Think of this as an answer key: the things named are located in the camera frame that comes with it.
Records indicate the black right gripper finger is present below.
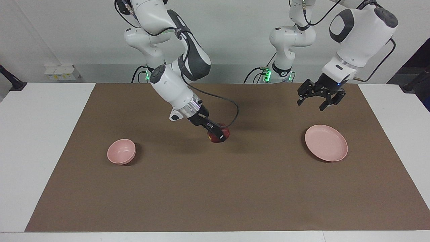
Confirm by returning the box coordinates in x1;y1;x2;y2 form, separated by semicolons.
201;120;225;141

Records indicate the red apple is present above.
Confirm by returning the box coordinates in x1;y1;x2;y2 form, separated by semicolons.
207;123;231;144

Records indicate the pink plate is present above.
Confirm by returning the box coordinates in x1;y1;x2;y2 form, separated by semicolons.
305;125;348;162

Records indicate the pink bowl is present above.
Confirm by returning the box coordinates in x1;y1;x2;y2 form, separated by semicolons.
107;139;136;165

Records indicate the brown table mat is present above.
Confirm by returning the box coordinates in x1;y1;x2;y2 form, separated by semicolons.
25;83;430;232

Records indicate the black clamp stand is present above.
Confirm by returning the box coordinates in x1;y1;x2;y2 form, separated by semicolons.
0;64;28;92
400;67;430;94

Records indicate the dark background furniture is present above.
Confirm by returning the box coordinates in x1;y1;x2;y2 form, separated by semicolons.
386;38;430;112

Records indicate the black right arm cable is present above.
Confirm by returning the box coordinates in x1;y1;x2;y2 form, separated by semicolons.
114;0;240;129

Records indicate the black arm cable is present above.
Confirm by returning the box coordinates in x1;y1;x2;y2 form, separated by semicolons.
302;0;396;83
114;0;240;129

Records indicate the black base cable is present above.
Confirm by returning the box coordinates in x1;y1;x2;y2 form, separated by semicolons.
244;52;277;84
130;65;149;84

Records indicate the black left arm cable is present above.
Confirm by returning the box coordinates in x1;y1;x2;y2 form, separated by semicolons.
302;0;396;83

